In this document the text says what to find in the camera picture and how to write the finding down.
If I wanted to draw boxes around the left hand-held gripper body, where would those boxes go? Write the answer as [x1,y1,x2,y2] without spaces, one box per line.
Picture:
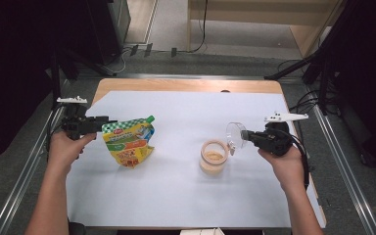
[56,96,94,141]

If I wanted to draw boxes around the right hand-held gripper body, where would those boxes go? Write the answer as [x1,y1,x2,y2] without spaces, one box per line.
[256,112,309,157]

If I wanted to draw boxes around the yellow green spouted seasoning pouch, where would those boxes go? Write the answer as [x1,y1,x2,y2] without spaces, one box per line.
[101,115,156,169]

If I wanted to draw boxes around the glass jar with beige lid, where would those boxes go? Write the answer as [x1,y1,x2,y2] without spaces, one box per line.
[199,121,250,175]

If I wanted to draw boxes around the person's left hand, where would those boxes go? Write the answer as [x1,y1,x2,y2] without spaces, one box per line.
[47,130,97,174]

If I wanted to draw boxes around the person's right hand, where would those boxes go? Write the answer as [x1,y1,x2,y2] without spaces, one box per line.
[258,145,305,194]

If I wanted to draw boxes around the black metal stand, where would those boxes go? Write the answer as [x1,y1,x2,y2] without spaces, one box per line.
[47,45,116,111]

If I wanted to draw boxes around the black tripod stand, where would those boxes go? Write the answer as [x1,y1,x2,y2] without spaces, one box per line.
[263,0,352,116]

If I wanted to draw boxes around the dark curtain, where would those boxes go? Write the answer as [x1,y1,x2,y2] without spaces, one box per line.
[0,0,89,167]
[326,0,376,170]

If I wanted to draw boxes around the black cabinet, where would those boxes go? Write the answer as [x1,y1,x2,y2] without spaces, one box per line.
[84,0,131,65]

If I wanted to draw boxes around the white paper sheet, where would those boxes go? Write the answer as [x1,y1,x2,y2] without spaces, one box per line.
[66,90,327,229]

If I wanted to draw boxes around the light wooden shelf unit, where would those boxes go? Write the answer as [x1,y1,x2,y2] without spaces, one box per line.
[187,0,344,58]

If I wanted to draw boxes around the left hand-held gripper black cable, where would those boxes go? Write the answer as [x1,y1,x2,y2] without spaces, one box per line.
[45,103,67,155]

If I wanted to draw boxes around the hand-held gripper black cable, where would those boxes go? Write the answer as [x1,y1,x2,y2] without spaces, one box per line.
[273,126,311,190]
[45,103,67,155]

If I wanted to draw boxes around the right hand-held gripper black cable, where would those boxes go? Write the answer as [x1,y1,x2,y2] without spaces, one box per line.
[273,126,311,190]

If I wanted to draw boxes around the black floor cables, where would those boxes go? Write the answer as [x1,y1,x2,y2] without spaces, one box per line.
[288,89,324,148]

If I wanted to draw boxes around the white floor cable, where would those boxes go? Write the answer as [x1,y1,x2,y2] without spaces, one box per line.
[106,48,128,74]

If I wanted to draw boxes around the long metal floor rail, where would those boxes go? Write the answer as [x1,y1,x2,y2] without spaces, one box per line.
[306,84,376,235]
[0,77,70,235]

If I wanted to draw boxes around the hanging black cable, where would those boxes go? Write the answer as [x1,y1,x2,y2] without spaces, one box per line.
[189,0,209,54]

